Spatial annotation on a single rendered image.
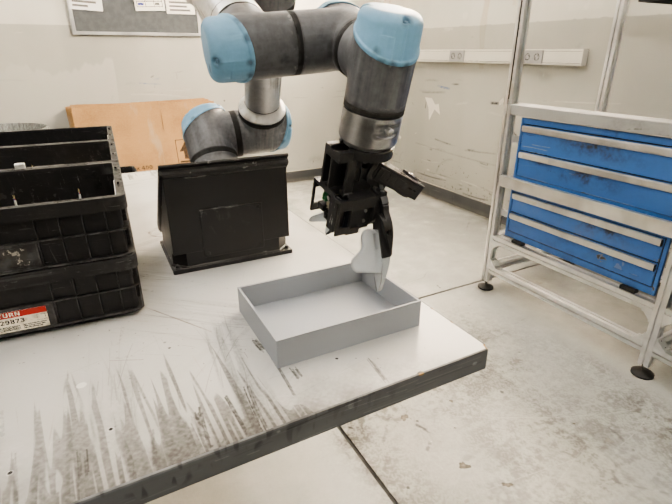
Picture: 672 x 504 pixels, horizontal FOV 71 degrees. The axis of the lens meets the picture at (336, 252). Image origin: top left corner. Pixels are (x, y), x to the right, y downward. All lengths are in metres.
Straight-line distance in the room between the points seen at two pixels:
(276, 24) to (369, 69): 0.13
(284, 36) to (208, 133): 0.63
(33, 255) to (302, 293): 0.47
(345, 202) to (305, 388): 0.28
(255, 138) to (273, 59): 0.64
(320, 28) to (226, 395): 0.50
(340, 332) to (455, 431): 0.99
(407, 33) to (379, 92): 0.07
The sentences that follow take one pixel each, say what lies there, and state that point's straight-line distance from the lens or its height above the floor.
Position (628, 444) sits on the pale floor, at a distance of 1.87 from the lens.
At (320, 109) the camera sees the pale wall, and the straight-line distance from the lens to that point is 4.62.
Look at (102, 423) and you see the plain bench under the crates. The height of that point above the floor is 0.70.
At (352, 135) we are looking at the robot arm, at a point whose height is 1.06.
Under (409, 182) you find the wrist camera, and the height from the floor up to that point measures 0.98.
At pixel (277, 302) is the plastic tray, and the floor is 0.70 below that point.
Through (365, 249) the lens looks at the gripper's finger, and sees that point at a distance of 0.64.
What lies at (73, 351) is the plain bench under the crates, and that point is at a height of 0.70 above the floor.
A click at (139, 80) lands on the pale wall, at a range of 4.14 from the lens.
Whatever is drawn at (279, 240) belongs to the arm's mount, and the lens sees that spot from 1.14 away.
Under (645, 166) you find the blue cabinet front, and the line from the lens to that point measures 2.03.
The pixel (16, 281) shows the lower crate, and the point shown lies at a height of 0.81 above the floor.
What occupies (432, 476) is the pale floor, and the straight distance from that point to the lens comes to 1.56.
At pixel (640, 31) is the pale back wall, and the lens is 3.06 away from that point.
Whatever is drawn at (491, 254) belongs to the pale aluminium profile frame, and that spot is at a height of 0.20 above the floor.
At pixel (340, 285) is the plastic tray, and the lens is 0.98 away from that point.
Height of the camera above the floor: 1.15
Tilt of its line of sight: 23 degrees down
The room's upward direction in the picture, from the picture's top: straight up
